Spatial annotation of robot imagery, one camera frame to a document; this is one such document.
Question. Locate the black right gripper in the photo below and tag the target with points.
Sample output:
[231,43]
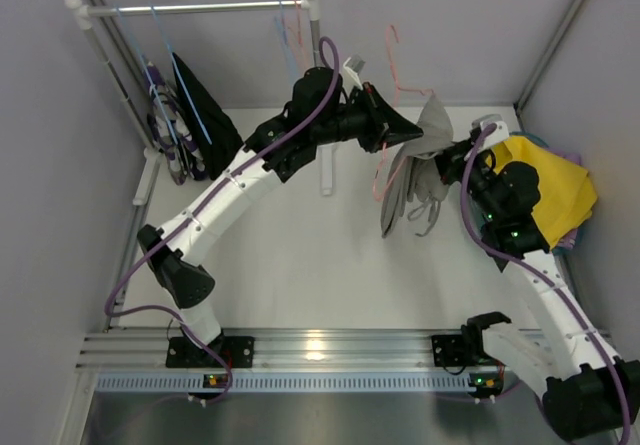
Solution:
[451,160]

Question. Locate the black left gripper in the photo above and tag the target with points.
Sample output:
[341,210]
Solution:
[373,118]

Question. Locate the grey beige garment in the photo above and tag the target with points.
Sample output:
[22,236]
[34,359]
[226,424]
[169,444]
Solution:
[414,184]

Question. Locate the pink wire hanger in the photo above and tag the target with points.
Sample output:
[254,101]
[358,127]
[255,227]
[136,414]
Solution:
[295,40]
[391,39]

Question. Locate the yellow garment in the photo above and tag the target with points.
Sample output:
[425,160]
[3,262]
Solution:
[559,180]

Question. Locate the purple trousers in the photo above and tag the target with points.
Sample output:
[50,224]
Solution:
[569,240]

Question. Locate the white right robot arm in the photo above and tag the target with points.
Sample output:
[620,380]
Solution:
[518,201]

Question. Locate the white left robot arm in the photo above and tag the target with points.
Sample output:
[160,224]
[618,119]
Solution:
[317,114]

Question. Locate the black garment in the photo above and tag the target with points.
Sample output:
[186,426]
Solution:
[214,132]

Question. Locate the purple white patterned garment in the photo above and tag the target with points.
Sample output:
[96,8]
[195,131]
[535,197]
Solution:
[191,165]

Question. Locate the white clothes rack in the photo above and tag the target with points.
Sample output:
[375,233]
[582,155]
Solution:
[83,15]

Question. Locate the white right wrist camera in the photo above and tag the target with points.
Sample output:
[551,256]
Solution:
[494,128]

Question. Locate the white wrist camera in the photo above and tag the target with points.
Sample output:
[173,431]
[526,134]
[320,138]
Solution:
[494,128]
[352,68]

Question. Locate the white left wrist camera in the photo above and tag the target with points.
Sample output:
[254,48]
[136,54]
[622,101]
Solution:
[352,68]

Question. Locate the aluminium mounting rail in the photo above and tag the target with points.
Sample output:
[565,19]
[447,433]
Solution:
[281,361]

